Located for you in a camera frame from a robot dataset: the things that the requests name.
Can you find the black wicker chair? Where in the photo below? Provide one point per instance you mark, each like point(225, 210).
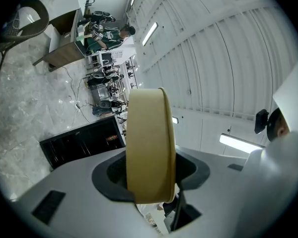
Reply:
point(27, 26)

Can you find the small square wall light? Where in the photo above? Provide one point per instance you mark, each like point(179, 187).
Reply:
point(175, 120)

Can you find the black open shelf cabinet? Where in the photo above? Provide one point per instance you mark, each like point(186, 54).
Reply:
point(77, 142)

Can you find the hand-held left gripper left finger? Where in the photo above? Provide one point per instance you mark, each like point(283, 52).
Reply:
point(79, 202)

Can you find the person's head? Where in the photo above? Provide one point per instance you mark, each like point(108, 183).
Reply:
point(278, 128)

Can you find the cluttered equipment cart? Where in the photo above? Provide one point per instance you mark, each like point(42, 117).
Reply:
point(106, 83)

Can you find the wooden desk with white top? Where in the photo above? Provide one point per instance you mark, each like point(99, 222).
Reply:
point(64, 51)

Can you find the white power strip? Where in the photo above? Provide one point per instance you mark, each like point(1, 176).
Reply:
point(77, 106)

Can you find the white flat panel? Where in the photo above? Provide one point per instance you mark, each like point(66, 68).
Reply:
point(293, 98)

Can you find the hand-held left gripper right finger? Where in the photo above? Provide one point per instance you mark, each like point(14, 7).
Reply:
point(218, 197)

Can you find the black head-mounted camera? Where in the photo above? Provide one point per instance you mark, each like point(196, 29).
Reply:
point(261, 121)

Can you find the tan paper container with lid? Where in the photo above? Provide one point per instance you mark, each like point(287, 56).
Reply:
point(149, 145)

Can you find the colourful can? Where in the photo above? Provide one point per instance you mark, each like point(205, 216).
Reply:
point(111, 138)

